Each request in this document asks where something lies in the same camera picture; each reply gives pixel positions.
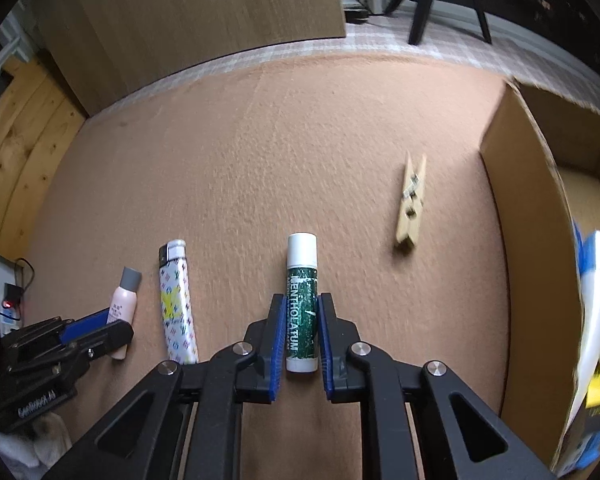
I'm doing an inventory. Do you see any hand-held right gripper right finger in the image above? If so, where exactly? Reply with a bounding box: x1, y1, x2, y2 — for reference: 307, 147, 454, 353
317, 292, 556, 480

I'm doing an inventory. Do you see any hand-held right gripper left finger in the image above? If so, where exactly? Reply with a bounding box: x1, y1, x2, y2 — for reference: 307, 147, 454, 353
42, 294, 287, 480

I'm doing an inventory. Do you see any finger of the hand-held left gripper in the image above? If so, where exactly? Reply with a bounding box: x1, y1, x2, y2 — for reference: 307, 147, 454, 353
5, 309, 112, 356
75, 321, 135, 363

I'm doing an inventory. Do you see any small pink bottle grey cap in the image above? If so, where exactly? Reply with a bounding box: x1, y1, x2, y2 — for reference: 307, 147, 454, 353
106, 267, 142, 361

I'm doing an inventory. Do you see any green lip balm stick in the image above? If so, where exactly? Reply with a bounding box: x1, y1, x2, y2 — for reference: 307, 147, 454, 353
285, 232, 319, 374

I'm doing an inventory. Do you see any cardboard box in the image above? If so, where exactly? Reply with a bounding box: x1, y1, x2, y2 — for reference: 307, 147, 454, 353
480, 77, 600, 478

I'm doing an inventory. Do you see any white sunscreen bottle blue cap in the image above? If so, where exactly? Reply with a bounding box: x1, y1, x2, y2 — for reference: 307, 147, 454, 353
572, 220, 600, 376

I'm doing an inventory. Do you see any white cloth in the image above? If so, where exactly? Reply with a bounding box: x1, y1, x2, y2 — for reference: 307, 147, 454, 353
0, 412, 73, 480

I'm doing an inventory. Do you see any patterned lighter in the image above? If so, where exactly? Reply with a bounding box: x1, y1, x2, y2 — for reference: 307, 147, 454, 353
158, 239, 200, 366

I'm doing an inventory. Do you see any white power strip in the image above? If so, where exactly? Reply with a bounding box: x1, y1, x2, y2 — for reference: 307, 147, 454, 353
0, 254, 26, 337

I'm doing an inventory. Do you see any wooden clothespin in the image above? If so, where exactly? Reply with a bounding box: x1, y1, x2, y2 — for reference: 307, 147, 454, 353
394, 151, 428, 250

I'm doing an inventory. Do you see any pine plank board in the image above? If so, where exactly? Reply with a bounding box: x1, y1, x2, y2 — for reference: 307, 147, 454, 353
0, 57, 88, 246

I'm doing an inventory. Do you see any large wooden panel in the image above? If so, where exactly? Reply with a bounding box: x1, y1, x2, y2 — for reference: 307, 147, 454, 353
30, 0, 348, 118

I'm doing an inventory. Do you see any black cable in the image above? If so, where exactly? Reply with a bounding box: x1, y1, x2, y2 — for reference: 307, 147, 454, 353
15, 257, 37, 293

